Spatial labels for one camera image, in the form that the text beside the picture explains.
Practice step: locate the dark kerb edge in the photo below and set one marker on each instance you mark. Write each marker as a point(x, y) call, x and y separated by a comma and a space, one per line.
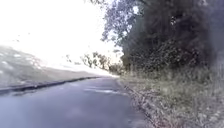
point(40, 85)

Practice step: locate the grassy slope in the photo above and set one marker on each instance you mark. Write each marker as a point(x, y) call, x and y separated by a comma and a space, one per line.
point(23, 71)

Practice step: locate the grey asphalt path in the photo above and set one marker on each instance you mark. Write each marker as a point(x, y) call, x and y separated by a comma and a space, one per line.
point(76, 106)

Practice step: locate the dense dark trees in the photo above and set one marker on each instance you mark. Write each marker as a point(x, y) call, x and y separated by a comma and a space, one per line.
point(166, 33)

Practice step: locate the small bushes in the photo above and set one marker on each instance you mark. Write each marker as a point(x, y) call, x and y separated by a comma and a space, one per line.
point(96, 61)

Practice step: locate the dry grass verge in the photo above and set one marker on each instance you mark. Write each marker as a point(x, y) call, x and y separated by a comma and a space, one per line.
point(180, 96)

